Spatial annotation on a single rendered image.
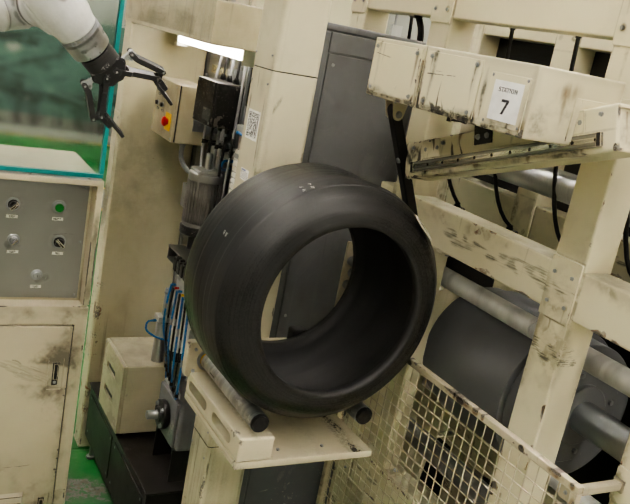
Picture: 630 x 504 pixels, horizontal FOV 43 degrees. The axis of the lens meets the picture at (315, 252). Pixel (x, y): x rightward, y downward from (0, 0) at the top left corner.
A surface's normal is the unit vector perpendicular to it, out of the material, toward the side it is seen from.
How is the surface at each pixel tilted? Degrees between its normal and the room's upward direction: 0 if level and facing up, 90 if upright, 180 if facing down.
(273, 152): 90
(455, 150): 90
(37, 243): 90
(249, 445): 90
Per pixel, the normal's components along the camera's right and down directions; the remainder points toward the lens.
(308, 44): 0.45, 0.31
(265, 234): -0.11, -0.25
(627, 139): 0.49, 0.00
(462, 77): -0.87, -0.04
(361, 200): 0.43, -0.49
